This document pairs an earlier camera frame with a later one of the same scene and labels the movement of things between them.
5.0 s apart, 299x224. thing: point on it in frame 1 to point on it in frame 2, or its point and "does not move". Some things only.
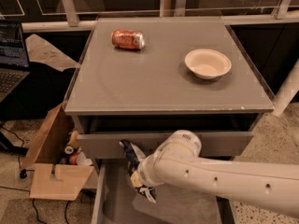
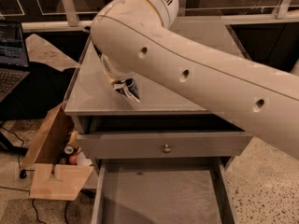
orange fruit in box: x=73 y=160 does not move
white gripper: x=146 y=174 to x=109 y=66
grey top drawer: x=107 y=145 does not move
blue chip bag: x=135 y=156 to x=127 y=88
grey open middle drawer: x=118 y=202 does not move
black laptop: x=14 y=58 does not move
